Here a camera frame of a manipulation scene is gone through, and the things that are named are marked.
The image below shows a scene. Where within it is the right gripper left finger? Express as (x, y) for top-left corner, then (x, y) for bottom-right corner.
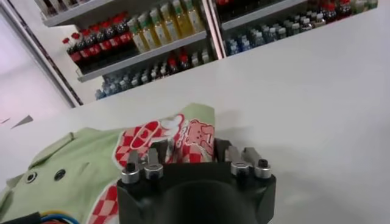
(121, 139), (169, 184)

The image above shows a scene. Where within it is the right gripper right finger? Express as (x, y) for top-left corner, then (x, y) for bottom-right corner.
(214, 138), (272, 180)

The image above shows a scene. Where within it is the light green t-shirt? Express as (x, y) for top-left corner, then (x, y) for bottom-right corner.
(0, 102), (217, 224)

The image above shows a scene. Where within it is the drinks shelf cabinet with bottles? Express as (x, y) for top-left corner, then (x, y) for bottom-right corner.
(33, 0), (226, 102)
(210, 0), (379, 58)

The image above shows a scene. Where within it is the coloured wire bundle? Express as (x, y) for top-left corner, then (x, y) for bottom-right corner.
(0, 209), (80, 224)

